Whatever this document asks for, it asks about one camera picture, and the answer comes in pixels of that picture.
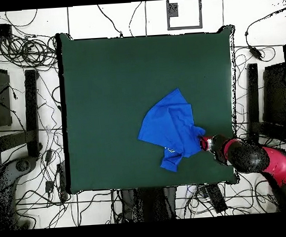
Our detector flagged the blue shirt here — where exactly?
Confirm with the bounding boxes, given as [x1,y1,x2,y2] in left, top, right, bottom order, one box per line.
[134,86,209,175]

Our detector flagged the black stand bar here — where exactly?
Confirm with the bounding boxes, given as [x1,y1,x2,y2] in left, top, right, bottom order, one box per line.
[22,69,43,159]
[243,63,263,144]

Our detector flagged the dark green table cloth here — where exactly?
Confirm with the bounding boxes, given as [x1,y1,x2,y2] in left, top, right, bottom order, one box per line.
[55,22,245,195]

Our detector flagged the black power adapter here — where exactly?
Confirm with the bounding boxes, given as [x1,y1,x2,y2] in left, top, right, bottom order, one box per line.
[248,44,264,61]

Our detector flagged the small grey square plate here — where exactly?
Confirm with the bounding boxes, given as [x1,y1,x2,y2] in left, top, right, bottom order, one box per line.
[168,2,179,18]

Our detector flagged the narrow black power strip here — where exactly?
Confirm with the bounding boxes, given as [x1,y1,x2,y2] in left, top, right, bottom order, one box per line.
[55,161,69,201]

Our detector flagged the small black plug adapter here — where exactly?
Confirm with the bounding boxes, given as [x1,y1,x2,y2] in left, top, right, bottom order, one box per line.
[45,180,55,194]

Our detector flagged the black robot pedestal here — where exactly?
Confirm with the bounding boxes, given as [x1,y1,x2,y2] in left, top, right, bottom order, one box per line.
[119,185,180,224]

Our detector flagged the grey square floor frame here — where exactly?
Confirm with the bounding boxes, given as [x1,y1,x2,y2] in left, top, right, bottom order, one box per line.
[166,0,204,31]

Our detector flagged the black adapter cable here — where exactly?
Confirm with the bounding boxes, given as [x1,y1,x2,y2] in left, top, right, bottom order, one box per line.
[243,4,286,48]

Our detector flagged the coil of black cables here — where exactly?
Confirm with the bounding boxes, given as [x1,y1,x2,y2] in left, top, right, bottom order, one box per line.
[0,31,58,72]

